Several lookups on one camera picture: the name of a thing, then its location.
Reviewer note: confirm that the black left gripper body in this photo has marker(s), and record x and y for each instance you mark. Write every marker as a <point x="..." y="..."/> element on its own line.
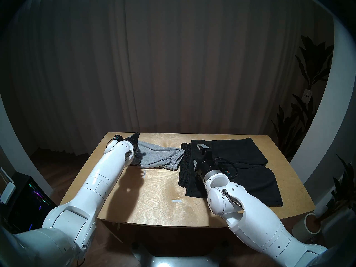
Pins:
<point x="133" y="144"/>

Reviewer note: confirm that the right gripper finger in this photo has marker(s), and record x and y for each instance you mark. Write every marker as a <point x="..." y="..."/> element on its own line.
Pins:
<point x="207" y="153"/>
<point x="202" y="146"/>

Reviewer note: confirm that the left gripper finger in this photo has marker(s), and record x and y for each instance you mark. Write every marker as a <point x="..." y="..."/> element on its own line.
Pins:
<point x="136" y="136"/>

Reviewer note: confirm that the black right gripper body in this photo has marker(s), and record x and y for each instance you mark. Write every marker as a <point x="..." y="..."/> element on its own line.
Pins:
<point x="207" y="169"/>

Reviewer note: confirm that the grey shorts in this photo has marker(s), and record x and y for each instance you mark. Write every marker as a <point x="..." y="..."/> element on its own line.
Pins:
<point x="158" y="156"/>

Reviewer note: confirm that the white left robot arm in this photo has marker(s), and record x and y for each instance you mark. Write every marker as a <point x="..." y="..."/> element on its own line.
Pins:
<point x="94" y="185"/>

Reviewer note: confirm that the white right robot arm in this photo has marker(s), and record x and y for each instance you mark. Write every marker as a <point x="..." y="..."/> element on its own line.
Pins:
<point x="250" y="219"/>

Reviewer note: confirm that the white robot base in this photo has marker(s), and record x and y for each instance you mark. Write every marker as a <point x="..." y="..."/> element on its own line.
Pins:
<point x="178" y="259"/>

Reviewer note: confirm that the short white tape strip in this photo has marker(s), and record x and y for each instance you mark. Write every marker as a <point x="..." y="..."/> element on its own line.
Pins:
<point x="144" y="173"/>

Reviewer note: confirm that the black shorts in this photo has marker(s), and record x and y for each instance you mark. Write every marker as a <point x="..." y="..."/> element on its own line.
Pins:
<point x="250" y="163"/>

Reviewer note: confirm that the brown pleated curtain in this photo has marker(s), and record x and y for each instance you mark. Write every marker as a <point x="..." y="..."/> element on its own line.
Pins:
<point x="167" y="60"/>

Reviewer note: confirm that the white round plant pot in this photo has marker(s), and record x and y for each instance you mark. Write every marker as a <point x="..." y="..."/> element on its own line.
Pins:
<point x="303" y="230"/>

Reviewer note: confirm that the white plant tag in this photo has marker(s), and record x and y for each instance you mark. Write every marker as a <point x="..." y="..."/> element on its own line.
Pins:
<point x="307" y="96"/>

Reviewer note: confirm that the black computer tower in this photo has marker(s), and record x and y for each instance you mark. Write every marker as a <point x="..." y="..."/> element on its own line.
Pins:
<point x="27" y="205"/>

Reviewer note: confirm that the small white box device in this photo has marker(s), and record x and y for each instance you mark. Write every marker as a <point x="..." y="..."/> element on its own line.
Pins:
<point x="7" y="192"/>

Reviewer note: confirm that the small dark potted plant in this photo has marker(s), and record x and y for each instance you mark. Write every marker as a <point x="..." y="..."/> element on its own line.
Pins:
<point x="345" y="191"/>

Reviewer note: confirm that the tall dark leafy plant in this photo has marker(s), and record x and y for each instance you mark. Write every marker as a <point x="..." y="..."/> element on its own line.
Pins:
<point x="314" y="63"/>

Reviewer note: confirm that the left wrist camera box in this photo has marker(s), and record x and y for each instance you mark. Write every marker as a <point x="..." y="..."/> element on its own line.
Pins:
<point x="117" y="137"/>

